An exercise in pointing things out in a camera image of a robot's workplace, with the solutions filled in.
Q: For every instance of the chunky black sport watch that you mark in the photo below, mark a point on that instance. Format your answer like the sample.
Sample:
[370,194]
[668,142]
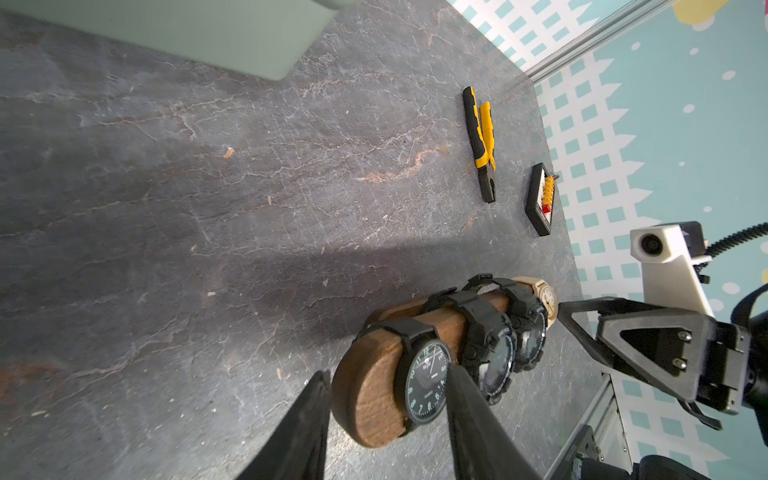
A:
[490,346]

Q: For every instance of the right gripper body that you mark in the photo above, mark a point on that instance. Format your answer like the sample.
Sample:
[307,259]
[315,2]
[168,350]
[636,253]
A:
[723,376]

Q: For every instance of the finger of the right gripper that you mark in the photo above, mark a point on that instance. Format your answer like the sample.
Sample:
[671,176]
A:
[665,348]
[606,308]

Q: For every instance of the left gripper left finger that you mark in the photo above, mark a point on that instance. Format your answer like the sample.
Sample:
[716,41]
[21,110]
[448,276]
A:
[297,447]

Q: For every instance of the black round-face watch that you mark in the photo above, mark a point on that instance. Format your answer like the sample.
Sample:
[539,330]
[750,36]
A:
[527,314]

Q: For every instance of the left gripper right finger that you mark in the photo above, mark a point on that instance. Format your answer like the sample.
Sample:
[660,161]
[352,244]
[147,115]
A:
[481,448]

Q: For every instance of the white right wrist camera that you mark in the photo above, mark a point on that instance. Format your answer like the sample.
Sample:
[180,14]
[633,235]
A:
[668,254]

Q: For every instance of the black connector board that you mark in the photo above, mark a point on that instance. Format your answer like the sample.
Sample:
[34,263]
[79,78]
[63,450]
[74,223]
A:
[539,204]

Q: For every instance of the beige strap watch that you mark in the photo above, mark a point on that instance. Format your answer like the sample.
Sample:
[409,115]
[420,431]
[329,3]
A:
[545,293]

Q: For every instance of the wooden watch stand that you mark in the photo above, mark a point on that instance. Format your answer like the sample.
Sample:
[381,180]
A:
[364,400]

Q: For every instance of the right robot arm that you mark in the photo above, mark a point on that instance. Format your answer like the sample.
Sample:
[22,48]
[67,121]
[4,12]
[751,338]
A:
[755,391]

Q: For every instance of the translucent plastic storage box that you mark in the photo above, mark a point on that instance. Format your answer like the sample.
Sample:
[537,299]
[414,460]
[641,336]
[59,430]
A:
[259,38]

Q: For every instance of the yellow black pliers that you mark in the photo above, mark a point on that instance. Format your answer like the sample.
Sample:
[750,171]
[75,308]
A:
[480,131]

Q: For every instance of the black band watch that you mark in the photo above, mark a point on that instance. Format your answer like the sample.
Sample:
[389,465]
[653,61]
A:
[421,372]

